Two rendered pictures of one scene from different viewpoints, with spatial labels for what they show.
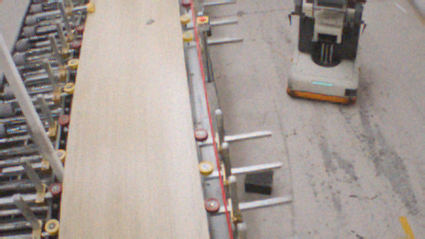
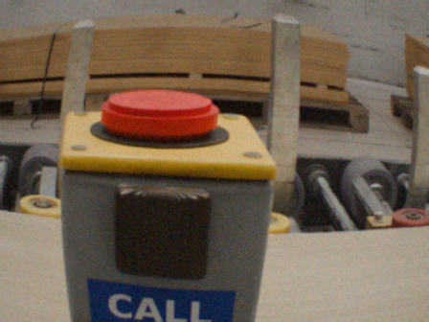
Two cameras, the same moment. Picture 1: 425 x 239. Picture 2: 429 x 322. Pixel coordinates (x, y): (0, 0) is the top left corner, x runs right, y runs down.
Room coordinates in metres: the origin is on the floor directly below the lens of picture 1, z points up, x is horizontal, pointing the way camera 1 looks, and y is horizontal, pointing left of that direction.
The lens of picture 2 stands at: (2.55, -0.08, 1.31)
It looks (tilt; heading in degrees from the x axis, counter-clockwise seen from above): 14 degrees down; 92
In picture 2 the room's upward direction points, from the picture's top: 4 degrees clockwise
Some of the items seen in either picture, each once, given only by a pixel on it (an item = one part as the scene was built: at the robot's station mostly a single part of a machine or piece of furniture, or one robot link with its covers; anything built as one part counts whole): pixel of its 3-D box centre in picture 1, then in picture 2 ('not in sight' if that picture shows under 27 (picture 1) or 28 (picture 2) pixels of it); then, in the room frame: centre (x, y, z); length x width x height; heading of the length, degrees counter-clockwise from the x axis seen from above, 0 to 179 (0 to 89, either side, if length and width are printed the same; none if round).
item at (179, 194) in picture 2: not in sight; (159, 234); (2.52, 0.27, 1.20); 0.03 x 0.01 x 0.03; 9
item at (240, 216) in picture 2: (203, 24); (150, 241); (2.51, 0.31, 1.18); 0.07 x 0.07 x 0.08; 9
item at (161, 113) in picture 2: not in sight; (155, 124); (2.51, 0.31, 1.22); 0.04 x 0.04 x 0.02
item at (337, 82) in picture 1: (324, 67); not in sight; (3.27, -0.68, 0.16); 0.67 x 0.64 x 0.25; 166
